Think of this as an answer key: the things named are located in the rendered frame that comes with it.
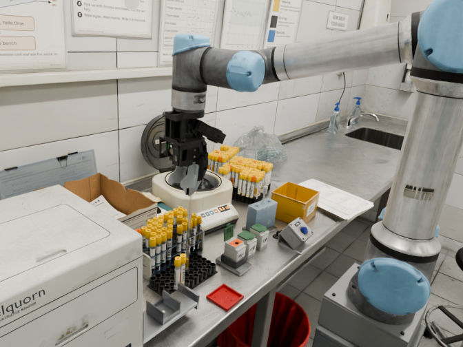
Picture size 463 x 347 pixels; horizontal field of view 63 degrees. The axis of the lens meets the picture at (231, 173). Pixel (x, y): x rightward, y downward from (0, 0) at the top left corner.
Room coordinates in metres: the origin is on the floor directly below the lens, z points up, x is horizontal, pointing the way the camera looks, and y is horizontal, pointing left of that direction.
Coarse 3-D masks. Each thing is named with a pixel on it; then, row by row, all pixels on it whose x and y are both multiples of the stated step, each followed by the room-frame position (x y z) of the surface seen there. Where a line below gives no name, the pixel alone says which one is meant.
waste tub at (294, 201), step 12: (276, 192) 1.25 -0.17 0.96; (288, 192) 1.32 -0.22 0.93; (300, 192) 1.30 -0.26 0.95; (312, 192) 1.27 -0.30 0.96; (288, 204) 1.18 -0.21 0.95; (300, 204) 1.16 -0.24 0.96; (312, 204) 1.21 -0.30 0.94; (276, 216) 1.20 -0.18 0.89; (288, 216) 1.18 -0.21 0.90; (300, 216) 1.16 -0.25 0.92; (312, 216) 1.23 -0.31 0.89
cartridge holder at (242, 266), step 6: (216, 258) 0.91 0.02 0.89; (222, 258) 0.90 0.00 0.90; (228, 258) 0.89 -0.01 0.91; (246, 258) 0.91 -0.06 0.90; (222, 264) 0.90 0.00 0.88; (228, 264) 0.89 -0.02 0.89; (234, 264) 0.87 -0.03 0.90; (240, 264) 0.89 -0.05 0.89; (246, 264) 0.90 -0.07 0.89; (234, 270) 0.87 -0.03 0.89; (240, 270) 0.87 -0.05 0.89; (246, 270) 0.88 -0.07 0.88
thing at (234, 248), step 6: (228, 240) 0.91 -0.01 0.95; (234, 240) 0.92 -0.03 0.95; (240, 240) 0.92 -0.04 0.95; (228, 246) 0.90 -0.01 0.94; (234, 246) 0.88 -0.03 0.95; (240, 246) 0.90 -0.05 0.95; (228, 252) 0.89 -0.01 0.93; (234, 252) 0.88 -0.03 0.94; (240, 252) 0.89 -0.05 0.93; (234, 258) 0.88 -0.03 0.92; (240, 258) 0.89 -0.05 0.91
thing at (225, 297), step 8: (216, 288) 0.79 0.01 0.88; (224, 288) 0.80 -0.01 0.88; (232, 288) 0.79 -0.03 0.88; (208, 296) 0.76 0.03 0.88; (216, 296) 0.77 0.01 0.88; (224, 296) 0.77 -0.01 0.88; (232, 296) 0.77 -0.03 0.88; (240, 296) 0.77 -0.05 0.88; (216, 304) 0.74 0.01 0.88; (224, 304) 0.74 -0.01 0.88; (232, 304) 0.74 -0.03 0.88
